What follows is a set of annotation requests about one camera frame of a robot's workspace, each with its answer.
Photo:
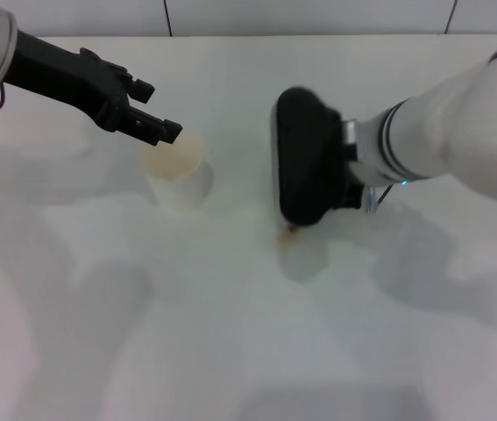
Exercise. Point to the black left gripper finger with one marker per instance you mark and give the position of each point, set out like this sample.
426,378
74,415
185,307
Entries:
142,90
167,130

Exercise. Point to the white paper cup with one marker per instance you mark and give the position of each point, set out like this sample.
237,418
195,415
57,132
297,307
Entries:
182,188

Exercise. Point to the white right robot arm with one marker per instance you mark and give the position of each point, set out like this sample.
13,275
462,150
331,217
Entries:
449,127

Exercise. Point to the brown water stain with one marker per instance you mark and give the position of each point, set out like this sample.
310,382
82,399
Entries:
289,237

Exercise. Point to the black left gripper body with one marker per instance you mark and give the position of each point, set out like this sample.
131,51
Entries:
64,79

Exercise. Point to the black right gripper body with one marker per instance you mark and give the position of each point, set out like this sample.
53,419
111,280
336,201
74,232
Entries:
353,197

